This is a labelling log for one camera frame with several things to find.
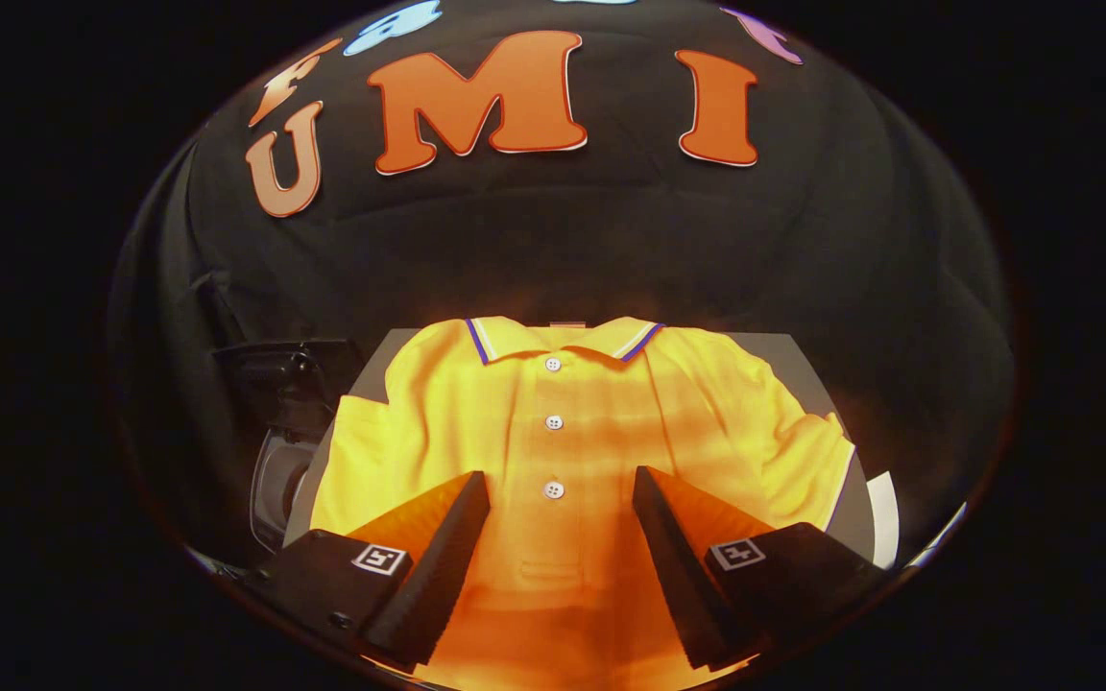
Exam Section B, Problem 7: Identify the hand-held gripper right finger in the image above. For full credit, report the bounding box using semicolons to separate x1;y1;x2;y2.
632;466;890;671

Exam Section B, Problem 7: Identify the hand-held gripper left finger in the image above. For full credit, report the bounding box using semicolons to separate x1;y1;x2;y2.
246;470;492;670

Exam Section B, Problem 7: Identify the yellow polo shirt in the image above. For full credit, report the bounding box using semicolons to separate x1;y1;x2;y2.
308;315;856;691

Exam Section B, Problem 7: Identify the dark glass washing machine lid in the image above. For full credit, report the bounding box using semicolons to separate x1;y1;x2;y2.
212;338;367;442

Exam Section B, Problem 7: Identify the white panel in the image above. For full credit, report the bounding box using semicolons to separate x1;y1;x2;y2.
865;470;901;569

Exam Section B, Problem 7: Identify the grey flat cabinet top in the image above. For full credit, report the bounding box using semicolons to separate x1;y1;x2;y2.
284;326;876;562

